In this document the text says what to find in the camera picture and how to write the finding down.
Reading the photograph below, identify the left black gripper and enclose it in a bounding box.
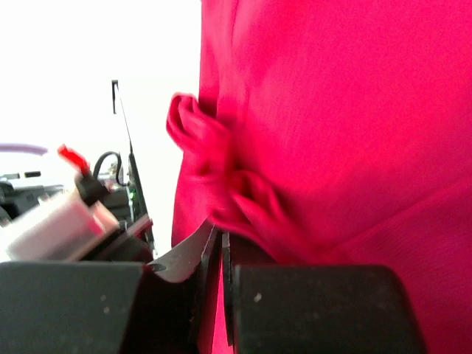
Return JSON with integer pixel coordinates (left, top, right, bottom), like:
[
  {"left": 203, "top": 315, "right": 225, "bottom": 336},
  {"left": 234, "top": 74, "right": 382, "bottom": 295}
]
[{"left": 66, "top": 217, "right": 153, "bottom": 263}]

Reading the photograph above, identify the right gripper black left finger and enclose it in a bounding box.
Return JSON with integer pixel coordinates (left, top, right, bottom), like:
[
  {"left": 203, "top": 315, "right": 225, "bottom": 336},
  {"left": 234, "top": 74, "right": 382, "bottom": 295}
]
[{"left": 1, "top": 223, "right": 218, "bottom": 353}]

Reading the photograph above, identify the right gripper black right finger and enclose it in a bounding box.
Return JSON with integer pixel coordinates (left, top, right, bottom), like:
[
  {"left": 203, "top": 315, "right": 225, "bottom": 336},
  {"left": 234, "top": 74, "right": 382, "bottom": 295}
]
[{"left": 222, "top": 233, "right": 427, "bottom": 353}]

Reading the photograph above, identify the bright red t shirt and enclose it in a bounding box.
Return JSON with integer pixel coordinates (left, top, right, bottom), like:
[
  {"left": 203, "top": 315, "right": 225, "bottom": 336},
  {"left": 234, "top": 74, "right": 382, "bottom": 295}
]
[{"left": 167, "top": 1, "right": 471, "bottom": 353}]

